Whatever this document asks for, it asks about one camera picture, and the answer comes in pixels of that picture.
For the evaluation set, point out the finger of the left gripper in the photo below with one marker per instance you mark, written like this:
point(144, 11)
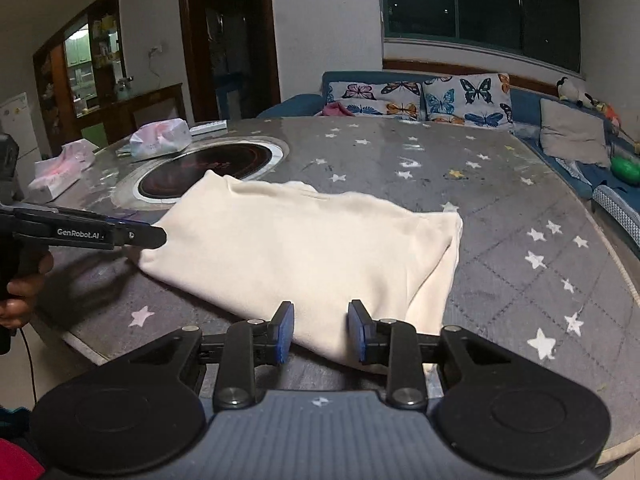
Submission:
point(62, 227)

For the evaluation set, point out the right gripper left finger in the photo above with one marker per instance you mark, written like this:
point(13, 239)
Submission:
point(245, 346)

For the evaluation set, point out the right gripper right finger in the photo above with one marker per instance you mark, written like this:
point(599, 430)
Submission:
point(394, 345)

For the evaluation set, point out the cream garment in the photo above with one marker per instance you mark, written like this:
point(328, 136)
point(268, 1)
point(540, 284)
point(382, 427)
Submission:
point(246, 247)

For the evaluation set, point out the person left hand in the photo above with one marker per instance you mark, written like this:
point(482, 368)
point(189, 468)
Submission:
point(18, 309)

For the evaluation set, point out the pink tissue box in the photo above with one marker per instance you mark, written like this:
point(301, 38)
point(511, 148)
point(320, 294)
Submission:
point(56, 175)

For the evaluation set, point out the white refrigerator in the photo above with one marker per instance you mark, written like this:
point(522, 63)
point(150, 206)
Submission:
point(16, 121)

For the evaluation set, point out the dark wooden side table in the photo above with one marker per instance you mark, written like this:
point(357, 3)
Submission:
point(123, 118)

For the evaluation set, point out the black induction cooktop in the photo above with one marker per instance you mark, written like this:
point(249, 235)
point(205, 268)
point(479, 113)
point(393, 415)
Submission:
point(242, 160)

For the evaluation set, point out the pink tissue pack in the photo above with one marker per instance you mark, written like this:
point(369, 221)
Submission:
point(157, 139)

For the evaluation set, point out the wooden display cabinet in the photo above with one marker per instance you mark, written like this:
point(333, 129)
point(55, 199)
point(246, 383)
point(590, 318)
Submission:
point(76, 73)

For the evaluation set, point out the white remote control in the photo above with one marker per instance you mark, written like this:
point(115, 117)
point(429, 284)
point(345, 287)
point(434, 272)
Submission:
point(208, 127)

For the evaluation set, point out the pink crumpled cloth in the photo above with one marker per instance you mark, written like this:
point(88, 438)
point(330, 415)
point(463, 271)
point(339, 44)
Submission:
point(335, 109)

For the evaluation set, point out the left butterfly pillow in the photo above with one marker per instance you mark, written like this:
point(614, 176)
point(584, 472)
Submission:
point(395, 99)

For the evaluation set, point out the butterfly pillow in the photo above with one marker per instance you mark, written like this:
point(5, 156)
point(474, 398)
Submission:
point(395, 99)
point(479, 101)

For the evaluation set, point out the right butterfly pillow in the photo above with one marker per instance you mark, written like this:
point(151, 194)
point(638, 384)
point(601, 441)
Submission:
point(479, 101)

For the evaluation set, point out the blue corner sofa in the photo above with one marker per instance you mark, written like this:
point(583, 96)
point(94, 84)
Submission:
point(590, 182)

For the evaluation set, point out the beige plain cushion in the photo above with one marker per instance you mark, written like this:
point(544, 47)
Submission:
point(572, 135)

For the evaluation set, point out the green round bowl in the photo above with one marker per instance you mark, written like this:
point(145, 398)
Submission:
point(626, 170)

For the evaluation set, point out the panda plush toy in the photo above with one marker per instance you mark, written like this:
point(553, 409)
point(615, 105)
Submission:
point(568, 91)

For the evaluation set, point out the dark green framed window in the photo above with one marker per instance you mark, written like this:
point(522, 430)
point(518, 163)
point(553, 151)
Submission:
point(545, 31)

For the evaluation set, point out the dark wooden door frame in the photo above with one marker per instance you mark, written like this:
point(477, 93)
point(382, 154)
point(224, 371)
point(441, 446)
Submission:
point(229, 49)

